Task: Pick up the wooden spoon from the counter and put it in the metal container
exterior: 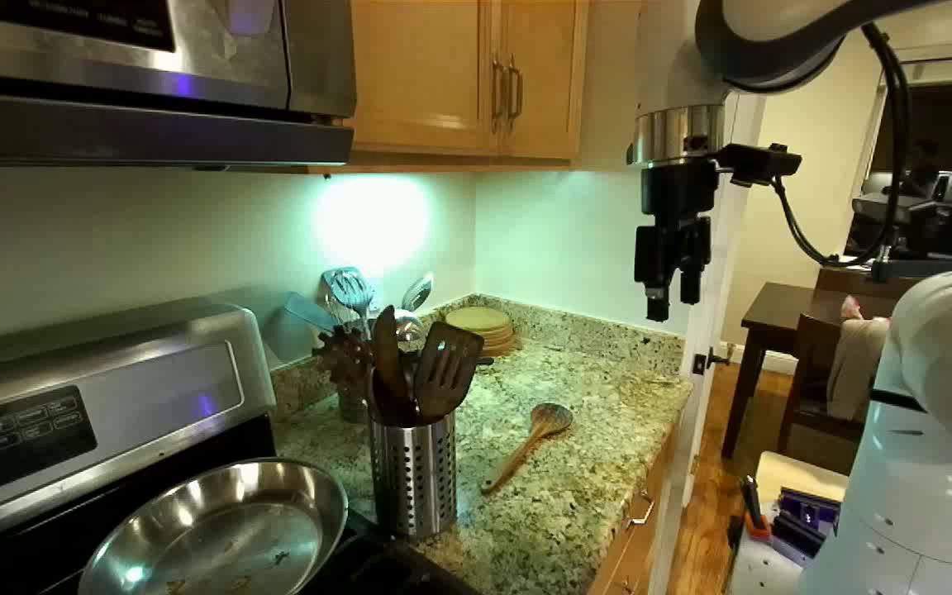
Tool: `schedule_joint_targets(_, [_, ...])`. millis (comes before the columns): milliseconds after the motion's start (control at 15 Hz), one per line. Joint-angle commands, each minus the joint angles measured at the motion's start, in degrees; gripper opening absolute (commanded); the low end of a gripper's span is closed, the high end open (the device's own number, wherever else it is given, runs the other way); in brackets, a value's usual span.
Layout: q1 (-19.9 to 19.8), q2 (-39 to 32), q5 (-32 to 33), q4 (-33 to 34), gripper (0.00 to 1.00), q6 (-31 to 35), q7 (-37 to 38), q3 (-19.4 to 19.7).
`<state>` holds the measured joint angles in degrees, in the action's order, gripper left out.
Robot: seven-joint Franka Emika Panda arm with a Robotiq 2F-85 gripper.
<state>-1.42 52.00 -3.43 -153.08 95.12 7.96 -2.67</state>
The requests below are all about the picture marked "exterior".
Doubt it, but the steel frying pan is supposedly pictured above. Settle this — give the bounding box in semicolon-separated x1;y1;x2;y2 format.
79;458;346;595

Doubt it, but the wooden upper cabinet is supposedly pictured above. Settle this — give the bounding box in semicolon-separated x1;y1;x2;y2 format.
355;0;587;165

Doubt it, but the perforated metal utensil container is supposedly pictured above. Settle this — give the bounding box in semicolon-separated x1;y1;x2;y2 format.
370;415;455;542

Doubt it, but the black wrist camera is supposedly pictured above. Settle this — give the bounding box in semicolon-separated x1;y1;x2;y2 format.
716;145;799;185

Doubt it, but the dark wooden spatula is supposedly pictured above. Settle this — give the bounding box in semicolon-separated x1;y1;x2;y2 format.
373;308;415;426

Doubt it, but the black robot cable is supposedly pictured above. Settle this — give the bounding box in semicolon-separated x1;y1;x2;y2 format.
771;23;920;272

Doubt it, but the stainless steel microwave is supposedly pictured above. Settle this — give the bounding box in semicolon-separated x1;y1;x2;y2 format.
0;0;357;167

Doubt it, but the dark wooden side table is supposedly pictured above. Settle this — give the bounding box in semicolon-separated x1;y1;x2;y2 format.
721;279;860;455

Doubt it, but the stainless steel gas stove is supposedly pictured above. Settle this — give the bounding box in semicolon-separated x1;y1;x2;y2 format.
0;300;475;595

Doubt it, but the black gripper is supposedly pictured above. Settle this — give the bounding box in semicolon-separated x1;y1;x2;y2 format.
636;160;716;319

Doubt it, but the slotted wooden spatula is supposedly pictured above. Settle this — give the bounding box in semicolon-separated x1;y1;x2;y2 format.
413;319;481;420

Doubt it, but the perforated wooden spoon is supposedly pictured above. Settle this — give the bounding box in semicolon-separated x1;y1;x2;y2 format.
481;402;575;495

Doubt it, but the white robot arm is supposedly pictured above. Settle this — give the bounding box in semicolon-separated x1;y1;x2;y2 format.
627;0;952;595

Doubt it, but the wooden base cabinet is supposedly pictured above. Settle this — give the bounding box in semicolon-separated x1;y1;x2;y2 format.
587;429;685;595

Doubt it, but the blue slotted turner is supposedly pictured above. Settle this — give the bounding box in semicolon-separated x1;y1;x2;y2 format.
321;265;373;316

